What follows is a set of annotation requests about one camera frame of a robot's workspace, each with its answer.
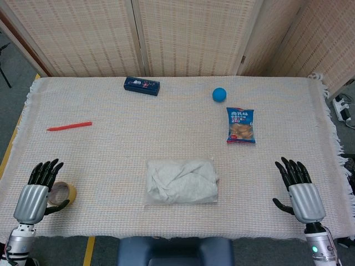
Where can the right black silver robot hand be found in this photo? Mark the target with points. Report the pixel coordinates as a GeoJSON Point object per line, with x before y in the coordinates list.
{"type": "Point", "coordinates": [306, 202]}

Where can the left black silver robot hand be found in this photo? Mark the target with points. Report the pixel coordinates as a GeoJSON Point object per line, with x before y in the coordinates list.
{"type": "Point", "coordinates": [30, 202]}

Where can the light grey clothes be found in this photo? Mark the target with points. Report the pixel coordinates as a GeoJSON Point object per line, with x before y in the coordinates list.
{"type": "Point", "coordinates": [183, 180]}

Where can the white plastic bag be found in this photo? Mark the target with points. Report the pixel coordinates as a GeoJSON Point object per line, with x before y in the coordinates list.
{"type": "Point", "coordinates": [180, 183]}

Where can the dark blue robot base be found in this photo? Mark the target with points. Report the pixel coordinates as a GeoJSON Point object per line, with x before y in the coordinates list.
{"type": "Point", "coordinates": [133, 252]}

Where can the blue snack bag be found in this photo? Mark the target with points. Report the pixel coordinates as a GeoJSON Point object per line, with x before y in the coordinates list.
{"type": "Point", "coordinates": [240, 126]}

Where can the yellow adhesive tape roll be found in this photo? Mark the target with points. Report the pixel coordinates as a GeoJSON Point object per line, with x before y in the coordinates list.
{"type": "Point", "coordinates": [72, 192]}

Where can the red pen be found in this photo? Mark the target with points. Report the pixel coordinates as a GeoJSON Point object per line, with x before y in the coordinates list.
{"type": "Point", "coordinates": [69, 126]}

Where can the white power strip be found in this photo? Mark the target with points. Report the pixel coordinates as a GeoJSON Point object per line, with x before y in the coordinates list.
{"type": "Point", "coordinates": [339, 106]}

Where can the black tripod stand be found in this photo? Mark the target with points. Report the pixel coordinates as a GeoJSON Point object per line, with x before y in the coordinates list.
{"type": "Point", "coordinates": [5, 77]}

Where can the blue ball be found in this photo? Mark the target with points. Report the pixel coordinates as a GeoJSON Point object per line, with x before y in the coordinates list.
{"type": "Point", "coordinates": [220, 94]}

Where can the white woven fringed tablecloth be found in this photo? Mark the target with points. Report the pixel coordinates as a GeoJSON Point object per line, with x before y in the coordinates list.
{"type": "Point", "coordinates": [166, 133]}

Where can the dark blue rectangular box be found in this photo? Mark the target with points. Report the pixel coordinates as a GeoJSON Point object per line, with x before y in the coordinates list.
{"type": "Point", "coordinates": [142, 86]}

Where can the woven folding screen panel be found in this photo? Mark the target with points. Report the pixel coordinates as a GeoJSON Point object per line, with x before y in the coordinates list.
{"type": "Point", "coordinates": [266, 44]}
{"type": "Point", "coordinates": [83, 36]}
{"type": "Point", "coordinates": [194, 36]}
{"type": "Point", "coordinates": [327, 41]}

